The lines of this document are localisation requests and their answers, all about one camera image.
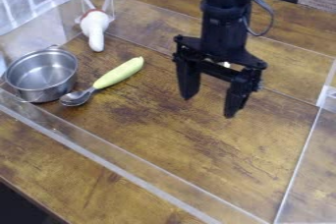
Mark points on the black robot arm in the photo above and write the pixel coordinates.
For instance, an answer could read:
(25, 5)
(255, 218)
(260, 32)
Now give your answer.
(217, 53)

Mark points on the small steel pot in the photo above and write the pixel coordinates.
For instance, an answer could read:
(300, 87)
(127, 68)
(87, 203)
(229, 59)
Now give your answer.
(43, 74)

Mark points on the white plush toy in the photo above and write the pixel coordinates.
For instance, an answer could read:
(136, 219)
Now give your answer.
(93, 23)

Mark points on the green handled metal spoon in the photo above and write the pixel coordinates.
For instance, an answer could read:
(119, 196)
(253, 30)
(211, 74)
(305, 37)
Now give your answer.
(115, 76)

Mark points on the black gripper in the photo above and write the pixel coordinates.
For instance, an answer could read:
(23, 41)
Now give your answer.
(217, 53)

